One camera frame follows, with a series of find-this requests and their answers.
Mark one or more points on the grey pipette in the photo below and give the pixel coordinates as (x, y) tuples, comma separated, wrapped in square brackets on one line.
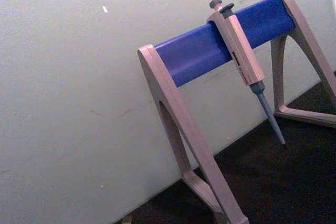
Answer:
[(242, 53)]

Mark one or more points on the plain pale wall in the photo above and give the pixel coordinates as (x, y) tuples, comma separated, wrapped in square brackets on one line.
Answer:
[(73, 77)]

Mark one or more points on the grey stand with blue bar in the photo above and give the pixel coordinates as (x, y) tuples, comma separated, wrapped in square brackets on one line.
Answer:
[(197, 51)]

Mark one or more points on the black table cloth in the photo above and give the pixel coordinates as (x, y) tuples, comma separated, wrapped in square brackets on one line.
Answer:
[(275, 182)]

